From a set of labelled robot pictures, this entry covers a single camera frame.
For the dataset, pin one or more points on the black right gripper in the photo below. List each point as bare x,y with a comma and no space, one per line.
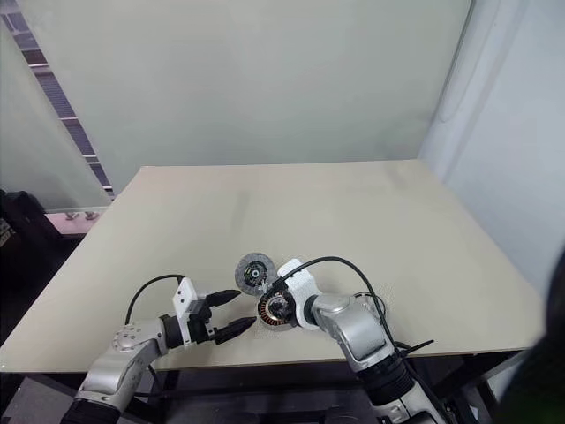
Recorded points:
282,295

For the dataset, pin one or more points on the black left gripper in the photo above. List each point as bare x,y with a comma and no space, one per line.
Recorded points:
202,324

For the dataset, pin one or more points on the grey round motor lid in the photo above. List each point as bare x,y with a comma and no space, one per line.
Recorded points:
247,267

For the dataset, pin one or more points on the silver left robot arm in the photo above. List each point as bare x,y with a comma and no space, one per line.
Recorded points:
128,340

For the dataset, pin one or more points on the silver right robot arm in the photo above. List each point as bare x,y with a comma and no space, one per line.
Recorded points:
357,327

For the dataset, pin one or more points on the round motor housing copper windings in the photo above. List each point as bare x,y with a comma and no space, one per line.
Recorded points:
267,314

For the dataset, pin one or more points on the metal glass clamp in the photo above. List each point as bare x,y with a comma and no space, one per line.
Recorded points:
72,216
92,215

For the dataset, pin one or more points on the black bag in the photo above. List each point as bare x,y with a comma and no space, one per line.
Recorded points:
22,221

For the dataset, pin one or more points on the large dark blurred shape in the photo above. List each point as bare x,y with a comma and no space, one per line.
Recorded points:
552,335

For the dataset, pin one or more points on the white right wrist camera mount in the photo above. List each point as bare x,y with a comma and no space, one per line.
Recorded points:
300,282

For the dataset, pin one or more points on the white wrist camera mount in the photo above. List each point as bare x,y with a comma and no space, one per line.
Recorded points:
300,282
183,293

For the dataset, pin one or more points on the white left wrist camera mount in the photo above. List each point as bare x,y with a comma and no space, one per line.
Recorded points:
183,293

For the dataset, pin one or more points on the black table frame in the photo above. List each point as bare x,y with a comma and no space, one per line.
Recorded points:
265,375

